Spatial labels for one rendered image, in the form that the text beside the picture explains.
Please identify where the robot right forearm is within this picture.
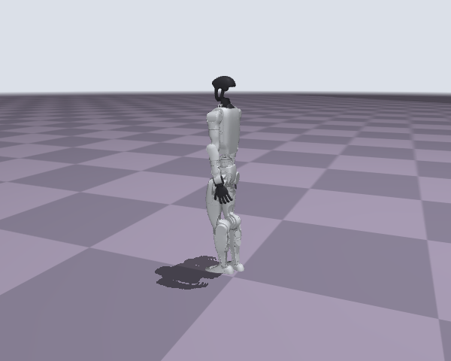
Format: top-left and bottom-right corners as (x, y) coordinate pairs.
(229, 150), (238, 164)

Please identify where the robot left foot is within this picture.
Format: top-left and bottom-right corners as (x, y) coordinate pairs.
(205, 264), (234, 275)

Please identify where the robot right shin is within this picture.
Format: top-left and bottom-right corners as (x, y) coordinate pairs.
(229, 216), (241, 265)

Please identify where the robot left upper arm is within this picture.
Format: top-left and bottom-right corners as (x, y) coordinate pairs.
(206, 110), (222, 152)

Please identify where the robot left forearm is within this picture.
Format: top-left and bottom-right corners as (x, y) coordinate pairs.
(207, 144), (222, 184)

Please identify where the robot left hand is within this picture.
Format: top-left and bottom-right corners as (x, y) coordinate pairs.
(213, 175), (233, 204)

